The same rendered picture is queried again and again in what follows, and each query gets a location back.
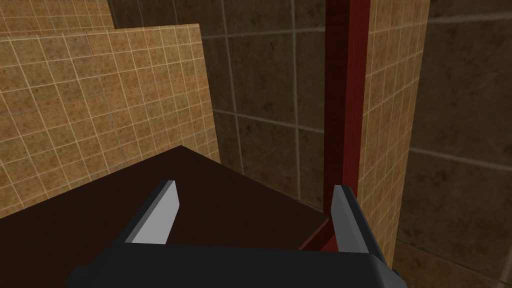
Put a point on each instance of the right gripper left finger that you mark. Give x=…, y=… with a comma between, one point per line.
x=158, y=220

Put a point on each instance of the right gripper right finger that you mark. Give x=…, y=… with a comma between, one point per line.
x=348, y=224

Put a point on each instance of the dark brown door leaf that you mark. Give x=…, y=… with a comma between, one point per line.
x=224, y=196

